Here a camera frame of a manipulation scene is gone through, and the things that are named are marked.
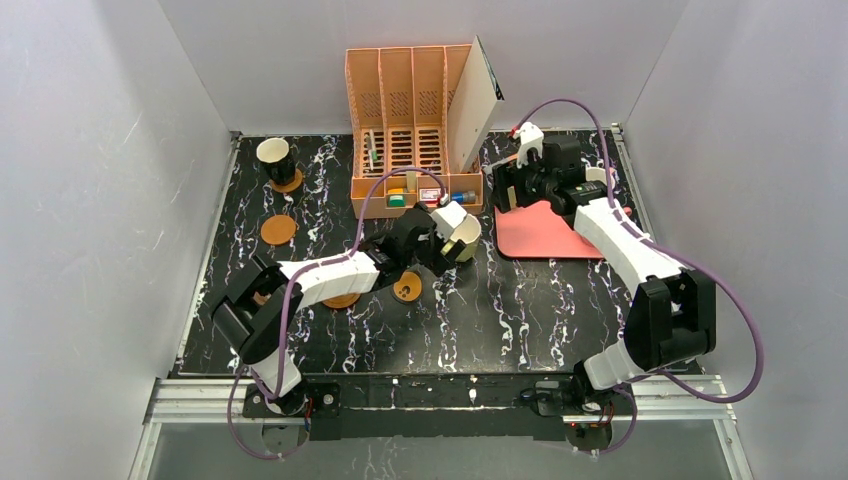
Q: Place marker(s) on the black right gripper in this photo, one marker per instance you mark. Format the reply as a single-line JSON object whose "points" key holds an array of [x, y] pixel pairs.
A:
{"points": [[506, 187]]}

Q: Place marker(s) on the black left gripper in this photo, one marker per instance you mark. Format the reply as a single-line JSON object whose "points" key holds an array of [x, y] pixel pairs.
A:
{"points": [[433, 249]]}

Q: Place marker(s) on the yellow mug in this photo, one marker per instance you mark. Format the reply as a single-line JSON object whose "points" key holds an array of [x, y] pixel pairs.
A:
{"points": [[464, 240]]}

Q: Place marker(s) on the black mug white inside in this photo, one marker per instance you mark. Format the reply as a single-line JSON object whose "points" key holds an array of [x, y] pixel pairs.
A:
{"points": [[275, 157]]}

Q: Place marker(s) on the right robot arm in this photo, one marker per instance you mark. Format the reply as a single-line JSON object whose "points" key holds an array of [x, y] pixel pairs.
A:
{"points": [[672, 314]]}

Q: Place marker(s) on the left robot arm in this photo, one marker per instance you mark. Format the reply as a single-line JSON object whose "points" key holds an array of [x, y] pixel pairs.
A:
{"points": [[255, 309]]}

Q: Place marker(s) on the orange coaster with black logo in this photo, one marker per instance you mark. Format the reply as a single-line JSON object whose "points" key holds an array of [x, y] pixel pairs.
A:
{"points": [[408, 289]]}

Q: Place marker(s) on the ridged orange round coaster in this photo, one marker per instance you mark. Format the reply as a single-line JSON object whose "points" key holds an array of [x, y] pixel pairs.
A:
{"points": [[342, 301]]}

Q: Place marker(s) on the plain orange coaster near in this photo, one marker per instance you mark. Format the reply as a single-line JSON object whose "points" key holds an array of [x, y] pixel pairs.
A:
{"points": [[278, 230]]}

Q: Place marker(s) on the plain orange coaster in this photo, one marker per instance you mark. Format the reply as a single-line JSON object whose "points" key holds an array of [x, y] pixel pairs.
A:
{"points": [[293, 185], [278, 230]]}

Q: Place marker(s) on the plain orange coaster far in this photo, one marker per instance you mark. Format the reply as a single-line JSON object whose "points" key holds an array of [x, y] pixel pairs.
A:
{"points": [[293, 185]]}

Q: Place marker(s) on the red white card box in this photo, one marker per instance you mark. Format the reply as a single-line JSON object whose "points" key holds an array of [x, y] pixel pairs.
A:
{"points": [[430, 196]]}

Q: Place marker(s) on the pink tray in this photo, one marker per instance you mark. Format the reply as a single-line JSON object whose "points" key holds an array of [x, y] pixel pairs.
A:
{"points": [[536, 232]]}

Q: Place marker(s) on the white tube in organizer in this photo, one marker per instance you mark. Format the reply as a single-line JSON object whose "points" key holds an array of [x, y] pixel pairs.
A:
{"points": [[411, 181]]}

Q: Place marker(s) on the blue grey bottle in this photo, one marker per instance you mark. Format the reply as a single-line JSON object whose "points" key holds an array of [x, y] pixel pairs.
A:
{"points": [[465, 197]]}

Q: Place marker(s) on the orange desk file organizer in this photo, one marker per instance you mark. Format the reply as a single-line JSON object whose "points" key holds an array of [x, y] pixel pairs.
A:
{"points": [[404, 94]]}

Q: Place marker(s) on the pen in organizer slot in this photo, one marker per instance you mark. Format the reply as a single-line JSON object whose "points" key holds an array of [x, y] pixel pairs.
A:
{"points": [[371, 148]]}

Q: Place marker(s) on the white leaning book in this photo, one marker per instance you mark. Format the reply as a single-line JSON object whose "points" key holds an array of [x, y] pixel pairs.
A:
{"points": [[473, 109]]}

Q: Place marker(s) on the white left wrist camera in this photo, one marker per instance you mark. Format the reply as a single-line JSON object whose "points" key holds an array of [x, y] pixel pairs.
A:
{"points": [[448, 219]]}

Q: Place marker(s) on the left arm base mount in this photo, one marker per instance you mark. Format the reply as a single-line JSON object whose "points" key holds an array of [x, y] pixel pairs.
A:
{"points": [[287, 423]]}

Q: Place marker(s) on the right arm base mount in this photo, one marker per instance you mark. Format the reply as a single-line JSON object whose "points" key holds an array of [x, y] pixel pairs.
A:
{"points": [[597, 422]]}

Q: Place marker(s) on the aluminium front rail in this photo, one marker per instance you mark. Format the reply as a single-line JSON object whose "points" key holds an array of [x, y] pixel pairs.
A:
{"points": [[213, 400]]}

